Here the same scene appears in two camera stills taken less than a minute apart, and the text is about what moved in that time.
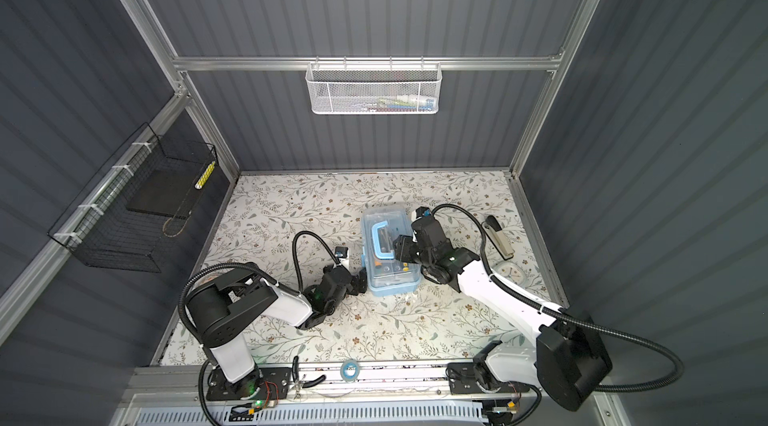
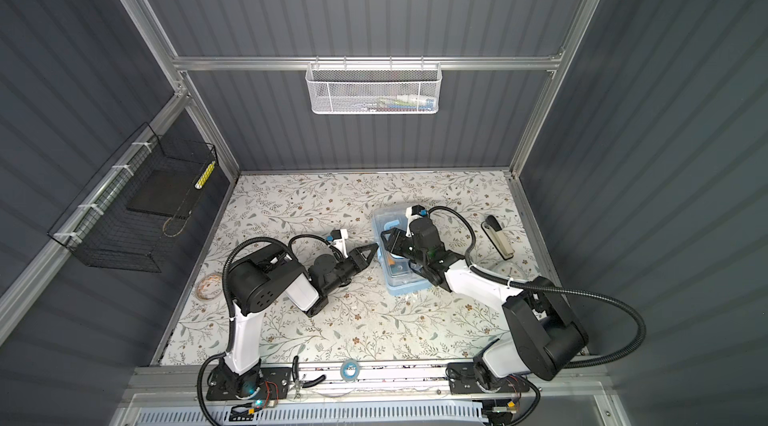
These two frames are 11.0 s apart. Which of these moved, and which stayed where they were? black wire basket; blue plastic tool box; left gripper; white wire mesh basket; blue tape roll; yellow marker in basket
Moved: left gripper; blue plastic tool box
Stayed: white wire mesh basket; yellow marker in basket; blue tape roll; black wire basket
